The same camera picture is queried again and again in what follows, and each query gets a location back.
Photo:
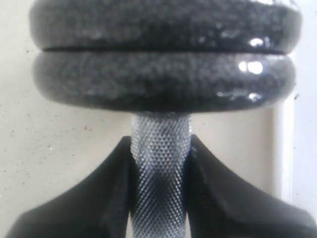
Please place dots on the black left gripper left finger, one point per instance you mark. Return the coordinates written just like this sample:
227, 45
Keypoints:
97, 207

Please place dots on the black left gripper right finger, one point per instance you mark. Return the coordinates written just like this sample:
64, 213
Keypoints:
220, 204

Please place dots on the chrome threaded dumbbell bar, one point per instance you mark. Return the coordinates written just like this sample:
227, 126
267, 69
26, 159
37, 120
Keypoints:
160, 145

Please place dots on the black weight plate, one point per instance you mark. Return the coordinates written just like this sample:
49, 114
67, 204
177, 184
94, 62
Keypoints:
239, 26
164, 82

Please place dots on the white rectangular plastic tray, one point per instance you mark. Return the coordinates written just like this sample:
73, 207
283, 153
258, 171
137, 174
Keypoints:
295, 133

